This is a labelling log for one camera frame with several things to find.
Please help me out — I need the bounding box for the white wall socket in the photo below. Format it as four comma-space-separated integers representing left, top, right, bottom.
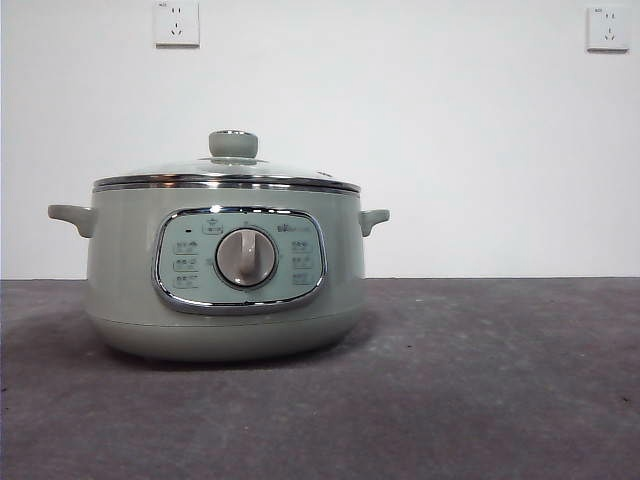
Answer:
153, 0, 201, 49
586, 6, 630, 53

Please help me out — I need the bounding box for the glass lid with green knob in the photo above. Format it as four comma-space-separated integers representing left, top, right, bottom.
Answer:
92, 129, 362, 194

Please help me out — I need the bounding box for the pale green electric pot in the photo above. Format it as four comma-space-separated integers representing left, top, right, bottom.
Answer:
47, 186, 391, 364

